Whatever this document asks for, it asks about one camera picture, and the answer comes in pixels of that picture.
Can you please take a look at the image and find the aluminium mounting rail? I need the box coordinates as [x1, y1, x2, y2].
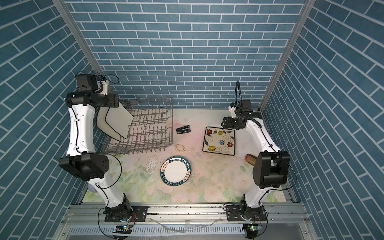
[53, 203, 317, 240]

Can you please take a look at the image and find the grey wire dish rack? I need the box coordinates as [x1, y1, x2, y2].
[102, 98, 174, 155]

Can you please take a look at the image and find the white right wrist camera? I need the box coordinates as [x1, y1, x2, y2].
[229, 103, 237, 118]

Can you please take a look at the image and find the white square plate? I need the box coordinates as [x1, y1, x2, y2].
[105, 103, 134, 139]
[96, 108, 121, 142]

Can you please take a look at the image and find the base circuit board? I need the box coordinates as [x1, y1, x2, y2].
[113, 225, 133, 236]
[243, 224, 262, 234]

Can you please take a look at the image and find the black right camera cable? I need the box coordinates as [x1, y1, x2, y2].
[234, 80, 243, 110]

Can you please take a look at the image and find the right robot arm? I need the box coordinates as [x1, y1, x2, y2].
[222, 100, 290, 221]

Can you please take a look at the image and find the black stapler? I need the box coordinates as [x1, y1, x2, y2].
[176, 125, 191, 134]

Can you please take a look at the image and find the floral square plate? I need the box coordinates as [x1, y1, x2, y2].
[202, 127, 236, 156]

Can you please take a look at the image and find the right base circuit board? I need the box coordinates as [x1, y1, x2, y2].
[243, 224, 262, 234]

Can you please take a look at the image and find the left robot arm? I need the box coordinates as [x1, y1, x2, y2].
[59, 74, 134, 223]

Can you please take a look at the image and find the white round bowl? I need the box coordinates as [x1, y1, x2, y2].
[87, 183, 98, 193]

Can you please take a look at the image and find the left base circuit board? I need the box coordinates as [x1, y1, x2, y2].
[113, 225, 133, 236]

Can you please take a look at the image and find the brown striped cylinder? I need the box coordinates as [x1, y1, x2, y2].
[245, 154, 257, 166]

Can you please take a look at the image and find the white cable duct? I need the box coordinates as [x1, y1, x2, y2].
[69, 224, 245, 237]

